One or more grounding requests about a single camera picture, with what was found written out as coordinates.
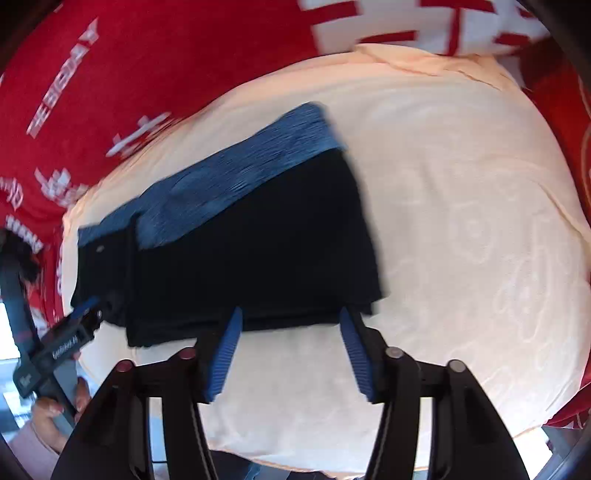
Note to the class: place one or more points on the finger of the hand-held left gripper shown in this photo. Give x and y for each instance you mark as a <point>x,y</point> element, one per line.
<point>87,311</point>

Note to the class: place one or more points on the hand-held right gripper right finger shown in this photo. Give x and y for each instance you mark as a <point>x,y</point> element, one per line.
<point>355,350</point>

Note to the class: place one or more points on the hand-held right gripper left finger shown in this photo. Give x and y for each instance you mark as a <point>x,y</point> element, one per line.
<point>226,355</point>

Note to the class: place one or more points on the black pants blue floral trim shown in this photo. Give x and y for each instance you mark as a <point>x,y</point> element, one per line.
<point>254,254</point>

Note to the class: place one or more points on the person's left forearm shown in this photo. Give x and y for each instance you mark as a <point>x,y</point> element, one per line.
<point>30,454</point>

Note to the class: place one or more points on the person's left hand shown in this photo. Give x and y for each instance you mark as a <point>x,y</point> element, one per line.
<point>46,417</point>

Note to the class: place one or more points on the dark fuzzy object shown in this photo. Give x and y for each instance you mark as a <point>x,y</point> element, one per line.
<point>21,251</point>

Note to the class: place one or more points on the person's left leg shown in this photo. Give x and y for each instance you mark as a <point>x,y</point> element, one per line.
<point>240,468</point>

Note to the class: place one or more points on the cream blanket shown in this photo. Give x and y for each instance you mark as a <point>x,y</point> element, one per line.
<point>461,230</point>

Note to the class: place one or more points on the red printed bedsheet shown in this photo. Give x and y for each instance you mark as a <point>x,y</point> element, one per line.
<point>138,69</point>

